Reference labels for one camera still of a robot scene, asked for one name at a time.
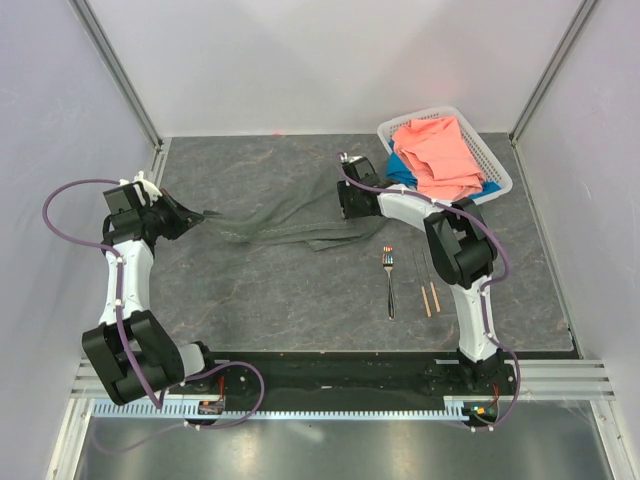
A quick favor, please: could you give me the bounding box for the slotted cable duct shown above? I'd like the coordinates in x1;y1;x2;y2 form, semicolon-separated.
92;399;492;421

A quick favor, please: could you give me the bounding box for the silver metal fork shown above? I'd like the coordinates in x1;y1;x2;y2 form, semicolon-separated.
382;246;396;320

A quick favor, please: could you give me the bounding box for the salmon pink cloth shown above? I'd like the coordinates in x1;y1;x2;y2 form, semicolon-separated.
392;116;486;201

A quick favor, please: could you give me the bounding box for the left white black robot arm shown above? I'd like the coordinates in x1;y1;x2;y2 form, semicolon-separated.
82;177;220;405

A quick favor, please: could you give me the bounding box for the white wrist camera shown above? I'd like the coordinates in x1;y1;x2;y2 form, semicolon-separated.
118;171;163;206
339;152;367;166

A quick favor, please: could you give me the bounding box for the white plastic basket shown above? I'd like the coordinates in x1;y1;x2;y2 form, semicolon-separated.
377;106;513;205

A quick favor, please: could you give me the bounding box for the right metal chopstick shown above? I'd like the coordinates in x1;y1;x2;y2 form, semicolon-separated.
422;249;441;313

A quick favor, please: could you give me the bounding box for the blue cloth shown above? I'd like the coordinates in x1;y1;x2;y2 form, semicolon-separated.
386;153;501;198

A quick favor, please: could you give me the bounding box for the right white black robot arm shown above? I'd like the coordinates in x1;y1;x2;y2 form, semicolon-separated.
337;154;515;394

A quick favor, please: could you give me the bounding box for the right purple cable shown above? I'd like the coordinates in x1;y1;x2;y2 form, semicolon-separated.
335;152;524;434

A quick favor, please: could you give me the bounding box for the grey cloth napkin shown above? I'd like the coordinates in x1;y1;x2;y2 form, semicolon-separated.
203;173;386;251

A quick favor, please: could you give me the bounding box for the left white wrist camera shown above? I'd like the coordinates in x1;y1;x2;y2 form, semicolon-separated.
118;171;163;206

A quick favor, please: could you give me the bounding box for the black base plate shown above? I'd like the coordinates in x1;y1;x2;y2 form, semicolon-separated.
171;351;518;398

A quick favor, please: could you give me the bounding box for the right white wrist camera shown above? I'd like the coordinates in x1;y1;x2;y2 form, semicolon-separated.
339;152;367;166

